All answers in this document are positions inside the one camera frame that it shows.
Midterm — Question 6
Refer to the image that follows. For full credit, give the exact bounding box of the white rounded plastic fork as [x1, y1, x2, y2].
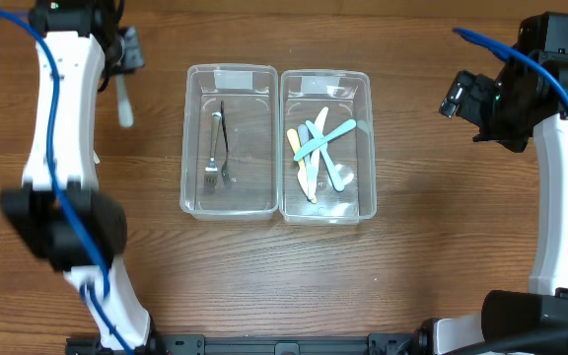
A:
[115, 75, 134, 128]

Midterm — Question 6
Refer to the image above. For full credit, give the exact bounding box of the yellow plastic knife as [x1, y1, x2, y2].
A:
[286, 128, 318, 204]

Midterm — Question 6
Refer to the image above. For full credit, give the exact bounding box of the blue cable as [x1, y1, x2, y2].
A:
[0, 4, 135, 355]
[451, 26, 568, 304]

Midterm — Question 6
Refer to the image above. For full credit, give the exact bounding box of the pale grey-blue plastic knife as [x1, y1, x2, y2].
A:
[298, 124, 315, 200]

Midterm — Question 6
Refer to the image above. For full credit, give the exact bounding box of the right blue cable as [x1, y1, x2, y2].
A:
[451, 26, 568, 304]

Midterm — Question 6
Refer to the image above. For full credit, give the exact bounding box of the clear left plastic container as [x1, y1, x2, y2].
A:
[179, 63, 279, 221]

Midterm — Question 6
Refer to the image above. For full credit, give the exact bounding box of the black handled metal fork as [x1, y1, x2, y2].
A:
[220, 102, 232, 189]

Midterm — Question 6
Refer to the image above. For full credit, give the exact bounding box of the large metal fork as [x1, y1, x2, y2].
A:
[204, 111, 222, 193]

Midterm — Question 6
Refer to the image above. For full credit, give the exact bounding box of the white plastic knife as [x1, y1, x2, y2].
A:
[307, 106, 328, 203]

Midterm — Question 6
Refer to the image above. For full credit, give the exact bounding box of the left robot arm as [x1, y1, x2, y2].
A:
[0, 0, 166, 354]

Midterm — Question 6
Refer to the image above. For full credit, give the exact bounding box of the mint green plastic knife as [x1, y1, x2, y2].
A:
[294, 119, 357, 162]

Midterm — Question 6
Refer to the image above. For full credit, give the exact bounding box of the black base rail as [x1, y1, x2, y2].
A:
[64, 332, 568, 355]

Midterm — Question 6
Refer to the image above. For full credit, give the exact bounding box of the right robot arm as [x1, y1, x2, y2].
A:
[413, 41, 568, 354]

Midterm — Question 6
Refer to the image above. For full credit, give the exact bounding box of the clear right plastic container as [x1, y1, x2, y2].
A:
[276, 69, 377, 224]

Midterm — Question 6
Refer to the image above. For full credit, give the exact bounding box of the clear plastic container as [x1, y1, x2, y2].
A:
[179, 63, 279, 221]
[276, 69, 377, 224]

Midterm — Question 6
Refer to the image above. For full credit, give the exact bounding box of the light blue plastic knife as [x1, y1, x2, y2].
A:
[306, 120, 345, 191]

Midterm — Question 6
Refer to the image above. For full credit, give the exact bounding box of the left blue cable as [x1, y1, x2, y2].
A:
[0, 4, 135, 355]

